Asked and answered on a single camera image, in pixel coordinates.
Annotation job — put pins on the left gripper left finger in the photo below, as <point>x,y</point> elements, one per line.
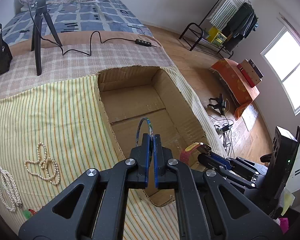
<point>94,205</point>

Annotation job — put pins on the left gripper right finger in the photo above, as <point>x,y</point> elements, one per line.
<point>208,205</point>

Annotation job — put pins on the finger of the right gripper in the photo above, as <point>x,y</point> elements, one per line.
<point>214,161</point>

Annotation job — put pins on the dark blue bangle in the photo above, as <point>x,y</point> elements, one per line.
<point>144,126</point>

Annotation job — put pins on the red cord jade pendant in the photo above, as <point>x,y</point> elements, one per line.
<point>28,213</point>

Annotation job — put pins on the brown leather watch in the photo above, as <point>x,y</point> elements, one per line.
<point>196,147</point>

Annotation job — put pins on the small black tripod on floor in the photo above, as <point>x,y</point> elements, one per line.
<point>219,105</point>

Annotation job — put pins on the brown cardboard box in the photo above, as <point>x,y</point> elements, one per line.
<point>136,100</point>

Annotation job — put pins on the yellow striped blanket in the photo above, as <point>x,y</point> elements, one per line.
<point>51,134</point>

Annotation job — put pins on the orange cloth covered table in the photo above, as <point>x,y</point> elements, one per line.
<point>241,92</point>

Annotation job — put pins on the stacked cardboard boxes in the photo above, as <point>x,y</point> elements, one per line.
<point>251,72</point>

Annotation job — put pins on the black clothes rack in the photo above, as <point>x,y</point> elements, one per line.
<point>222,29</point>

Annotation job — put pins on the yellow box on rack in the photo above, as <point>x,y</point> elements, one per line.
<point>216,37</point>

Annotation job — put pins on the window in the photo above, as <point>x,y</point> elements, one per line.
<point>283,57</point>

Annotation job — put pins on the dark hanging clothes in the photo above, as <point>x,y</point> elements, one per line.
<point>240,26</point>

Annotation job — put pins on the striped hanging cloth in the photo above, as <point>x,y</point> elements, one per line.
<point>223,12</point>

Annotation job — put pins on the beige plaid blanket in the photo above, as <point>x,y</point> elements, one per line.
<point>87,54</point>

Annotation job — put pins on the blue patterned bed sheet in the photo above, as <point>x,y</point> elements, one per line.
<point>101,15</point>

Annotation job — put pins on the black tripod stand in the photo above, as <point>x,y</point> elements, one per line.
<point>40,15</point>

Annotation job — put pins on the power strip with cables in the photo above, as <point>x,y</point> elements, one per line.
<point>223,127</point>

